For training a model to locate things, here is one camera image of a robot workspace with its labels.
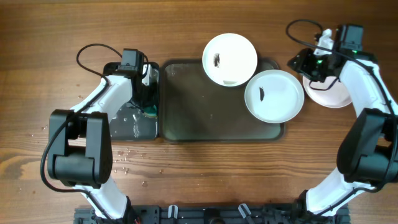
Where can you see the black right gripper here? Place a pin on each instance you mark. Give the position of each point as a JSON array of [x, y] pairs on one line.
[[300, 63]]

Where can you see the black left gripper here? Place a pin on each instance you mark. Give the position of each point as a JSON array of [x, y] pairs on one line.
[[143, 94]]

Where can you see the green yellow sponge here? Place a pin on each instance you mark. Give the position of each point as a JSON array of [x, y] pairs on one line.
[[151, 111]]

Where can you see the pink white plate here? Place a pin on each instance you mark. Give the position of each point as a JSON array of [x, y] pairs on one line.
[[335, 97]]

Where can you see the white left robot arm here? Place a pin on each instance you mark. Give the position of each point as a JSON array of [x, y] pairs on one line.
[[78, 157]]

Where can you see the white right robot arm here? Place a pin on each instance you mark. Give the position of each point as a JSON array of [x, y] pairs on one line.
[[367, 157]]

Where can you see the black water tray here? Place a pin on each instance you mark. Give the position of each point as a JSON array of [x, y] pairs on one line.
[[130, 124]]

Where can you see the grey serving tray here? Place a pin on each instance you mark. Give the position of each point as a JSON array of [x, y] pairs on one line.
[[194, 108]]

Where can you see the light blue plate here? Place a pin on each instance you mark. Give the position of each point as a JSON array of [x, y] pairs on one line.
[[274, 96]]

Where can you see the cream white plate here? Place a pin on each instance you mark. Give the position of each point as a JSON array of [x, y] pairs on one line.
[[229, 59]]

